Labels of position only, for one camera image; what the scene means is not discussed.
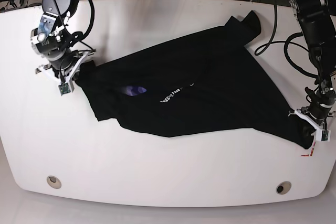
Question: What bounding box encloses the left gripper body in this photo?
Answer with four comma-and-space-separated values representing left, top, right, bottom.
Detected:
288, 94, 335, 132

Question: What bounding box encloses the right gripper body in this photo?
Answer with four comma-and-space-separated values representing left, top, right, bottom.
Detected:
35, 49, 96, 84

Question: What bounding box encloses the black T-shirt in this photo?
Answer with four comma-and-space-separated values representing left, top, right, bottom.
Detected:
76, 12, 313, 149

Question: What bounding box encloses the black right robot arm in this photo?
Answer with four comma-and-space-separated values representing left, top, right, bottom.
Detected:
30, 0, 95, 84

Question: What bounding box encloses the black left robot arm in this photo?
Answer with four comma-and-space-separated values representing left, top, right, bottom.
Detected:
284, 0, 335, 142

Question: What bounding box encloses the red tape rectangle marking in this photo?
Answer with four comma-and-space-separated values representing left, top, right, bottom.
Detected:
301, 141, 316, 157

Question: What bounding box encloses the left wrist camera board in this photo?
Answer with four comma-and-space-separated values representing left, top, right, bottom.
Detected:
315, 129, 331, 142

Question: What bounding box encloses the right table cable grommet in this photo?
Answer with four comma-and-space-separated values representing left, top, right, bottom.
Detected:
276, 181, 292, 195

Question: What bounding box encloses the table cable grommet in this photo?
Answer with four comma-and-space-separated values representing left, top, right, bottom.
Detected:
47, 176, 61, 189
276, 181, 292, 195

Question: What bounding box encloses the left table cable grommet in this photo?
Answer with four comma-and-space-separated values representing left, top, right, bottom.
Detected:
47, 176, 61, 189

